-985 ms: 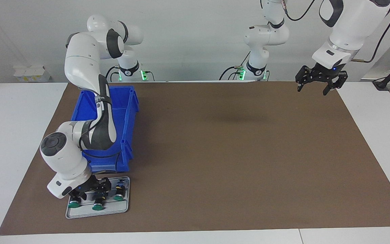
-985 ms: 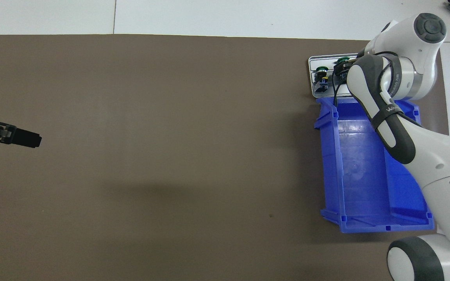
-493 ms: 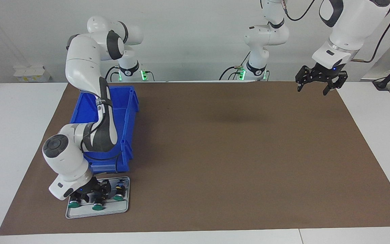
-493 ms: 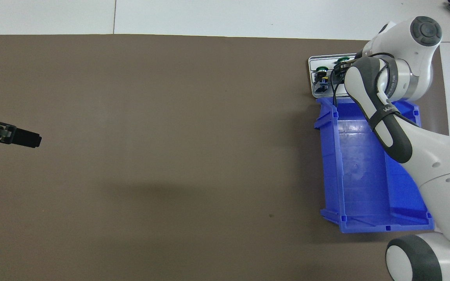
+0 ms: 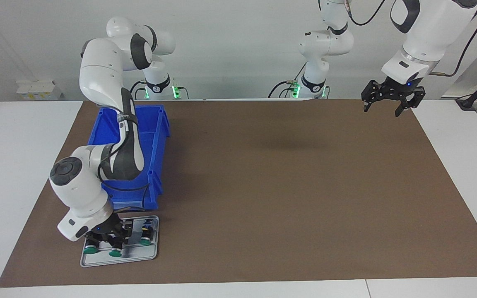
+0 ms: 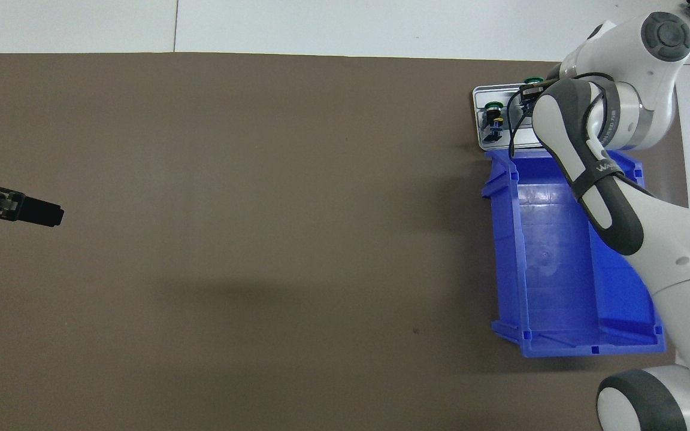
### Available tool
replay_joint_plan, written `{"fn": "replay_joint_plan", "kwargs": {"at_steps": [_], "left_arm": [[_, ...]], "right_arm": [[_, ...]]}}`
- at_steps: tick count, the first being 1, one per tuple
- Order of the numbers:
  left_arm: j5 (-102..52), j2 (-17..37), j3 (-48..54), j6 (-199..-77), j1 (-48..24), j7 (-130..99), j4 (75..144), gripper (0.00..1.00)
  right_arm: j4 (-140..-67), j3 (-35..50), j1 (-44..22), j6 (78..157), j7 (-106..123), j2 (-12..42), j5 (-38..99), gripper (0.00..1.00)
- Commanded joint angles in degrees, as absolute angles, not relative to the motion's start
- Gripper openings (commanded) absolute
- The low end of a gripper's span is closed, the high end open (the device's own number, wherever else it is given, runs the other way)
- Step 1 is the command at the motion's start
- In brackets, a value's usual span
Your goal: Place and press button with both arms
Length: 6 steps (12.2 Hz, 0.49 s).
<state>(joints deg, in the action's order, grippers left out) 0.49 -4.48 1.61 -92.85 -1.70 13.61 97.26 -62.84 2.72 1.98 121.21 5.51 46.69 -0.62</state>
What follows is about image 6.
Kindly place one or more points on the green push button switch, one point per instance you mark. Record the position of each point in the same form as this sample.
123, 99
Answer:
533, 79
492, 120

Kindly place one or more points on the silver metal tray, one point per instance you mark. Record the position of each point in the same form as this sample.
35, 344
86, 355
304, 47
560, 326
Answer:
501, 94

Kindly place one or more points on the blue plastic storage bin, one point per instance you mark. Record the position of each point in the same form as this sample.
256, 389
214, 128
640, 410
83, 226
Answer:
548, 287

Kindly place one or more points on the brown table mat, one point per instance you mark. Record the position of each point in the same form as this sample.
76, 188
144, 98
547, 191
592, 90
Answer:
261, 239

